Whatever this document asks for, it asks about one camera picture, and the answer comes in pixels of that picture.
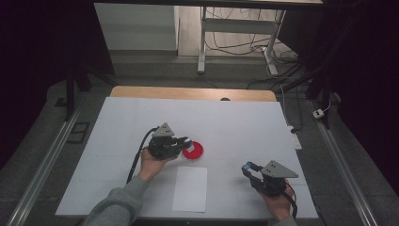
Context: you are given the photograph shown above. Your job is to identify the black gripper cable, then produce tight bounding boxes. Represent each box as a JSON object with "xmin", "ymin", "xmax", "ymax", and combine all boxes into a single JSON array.
[
  {"xmin": 126, "ymin": 126, "xmax": 159, "ymax": 185},
  {"xmin": 281, "ymin": 180, "xmax": 298, "ymax": 219}
]

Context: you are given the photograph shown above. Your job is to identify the black metal stand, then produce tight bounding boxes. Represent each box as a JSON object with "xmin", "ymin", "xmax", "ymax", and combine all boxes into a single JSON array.
[
  {"xmin": 64, "ymin": 62, "xmax": 117, "ymax": 121},
  {"xmin": 279, "ymin": 62, "xmax": 334, "ymax": 130}
]

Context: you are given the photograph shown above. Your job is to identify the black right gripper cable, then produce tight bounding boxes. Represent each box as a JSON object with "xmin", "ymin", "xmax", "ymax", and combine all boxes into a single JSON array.
[{"xmin": 281, "ymin": 180, "xmax": 298, "ymax": 219}]

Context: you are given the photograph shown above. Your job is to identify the white desk frame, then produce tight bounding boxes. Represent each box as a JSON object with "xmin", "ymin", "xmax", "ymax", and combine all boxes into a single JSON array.
[{"xmin": 197, "ymin": 6, "xmax": 287, "ymax": 76}]

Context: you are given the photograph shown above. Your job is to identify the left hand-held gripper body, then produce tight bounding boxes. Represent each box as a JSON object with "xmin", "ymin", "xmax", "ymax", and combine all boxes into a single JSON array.
[{"xmin": 148, "ymin": 122, "xmax": 184, "ymax": 160}]

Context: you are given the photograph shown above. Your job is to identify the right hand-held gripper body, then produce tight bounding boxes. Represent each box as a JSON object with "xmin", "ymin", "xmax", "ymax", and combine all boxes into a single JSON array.
[{"xmin": 252, "ymin": 160, "xmax": 299, "ymax": 198}]

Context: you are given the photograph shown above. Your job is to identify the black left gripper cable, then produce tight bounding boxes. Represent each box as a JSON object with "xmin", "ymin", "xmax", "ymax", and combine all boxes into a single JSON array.
[{"xmin": 126, "ymin": 126, "xmax": 159, "ymax": 185}]

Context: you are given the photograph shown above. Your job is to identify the round red ink pad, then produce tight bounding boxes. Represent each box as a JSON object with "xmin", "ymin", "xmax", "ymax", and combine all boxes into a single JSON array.
[{"xmin": 182, "ymin": 140, "xmax": 204, "ymax": 162}]

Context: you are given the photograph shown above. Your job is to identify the person's left hand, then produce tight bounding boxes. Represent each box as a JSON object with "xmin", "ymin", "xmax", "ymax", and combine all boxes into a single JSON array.
[{"xmin": 137, "ymin": 146, "xmax": 178, "ymax": 183}]

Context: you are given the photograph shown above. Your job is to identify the person's right hand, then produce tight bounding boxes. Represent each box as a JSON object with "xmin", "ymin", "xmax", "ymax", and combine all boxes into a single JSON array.
[{"xmin": 258, "ymin": 187, "xmax": 295, "ymax": 222}]

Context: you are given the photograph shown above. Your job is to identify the aluminium floor rail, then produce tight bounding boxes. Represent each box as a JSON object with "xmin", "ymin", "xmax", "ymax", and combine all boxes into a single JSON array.
[
  {"xmin": 6, "ymin": 106, "xmax": 83, "ymax": 226},
  {"xmin": 309, "ymin": 100, "xmax": 379, "ymax": 226}
]

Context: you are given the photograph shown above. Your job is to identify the wooden table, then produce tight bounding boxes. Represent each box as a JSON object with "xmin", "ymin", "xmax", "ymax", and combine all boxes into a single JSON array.
[{"xmin": 109, "ymin": 86, "xmax": 278, "ymax": 103}]

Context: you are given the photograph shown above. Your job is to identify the white paper sheet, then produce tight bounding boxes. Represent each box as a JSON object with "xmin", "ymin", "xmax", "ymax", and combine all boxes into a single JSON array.
[{"xmin": 171, "ymin": 166, "xmax": 208, "ymax": 213}]

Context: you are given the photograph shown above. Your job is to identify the tangled black floor cables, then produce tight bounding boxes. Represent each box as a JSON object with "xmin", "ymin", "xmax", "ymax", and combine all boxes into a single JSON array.
[{"xmin": 205, "ymin": 8, "xmax": 304, "ymax": 135}]

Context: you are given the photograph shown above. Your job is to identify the white table cover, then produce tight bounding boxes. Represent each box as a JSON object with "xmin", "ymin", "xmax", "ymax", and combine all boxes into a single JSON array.
[{"xmin": 55, "ymin": 96, "xmax": 319, "ymax": 219}]

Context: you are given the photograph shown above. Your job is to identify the dark curtain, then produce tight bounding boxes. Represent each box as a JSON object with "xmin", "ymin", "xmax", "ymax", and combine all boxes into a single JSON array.
[
  {"xmin": 279, "ymin": 0, "xmax": 399, "ymax": 196},
  {"xmin": 0, "ymin": 0, "xmax": 116, "ymax": 170}
]

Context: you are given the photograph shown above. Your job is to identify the white cabinet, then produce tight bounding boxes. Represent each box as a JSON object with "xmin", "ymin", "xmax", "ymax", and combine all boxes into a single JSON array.
[{"xmin": 93, "ymin": 3, "xmax": 180, "ymax": 51}]

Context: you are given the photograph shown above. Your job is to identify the white power strip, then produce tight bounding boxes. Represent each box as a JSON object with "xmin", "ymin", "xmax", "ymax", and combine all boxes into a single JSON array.
[{"xmin": 286, "ymin": 125, "xmax": 303, "ymax": 151}]

